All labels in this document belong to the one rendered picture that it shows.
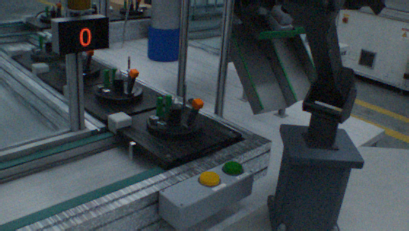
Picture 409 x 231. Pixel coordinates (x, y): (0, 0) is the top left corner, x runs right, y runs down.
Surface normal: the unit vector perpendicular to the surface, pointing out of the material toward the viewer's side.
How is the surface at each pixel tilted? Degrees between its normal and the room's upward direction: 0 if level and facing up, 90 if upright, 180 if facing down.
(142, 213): 90
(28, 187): 0
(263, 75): 45
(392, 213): 0
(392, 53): 90
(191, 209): 90
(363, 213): 0
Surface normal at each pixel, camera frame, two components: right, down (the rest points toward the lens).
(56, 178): 0.08, -0.91
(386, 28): -0.72, 0.22
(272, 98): 0.45, -0.39
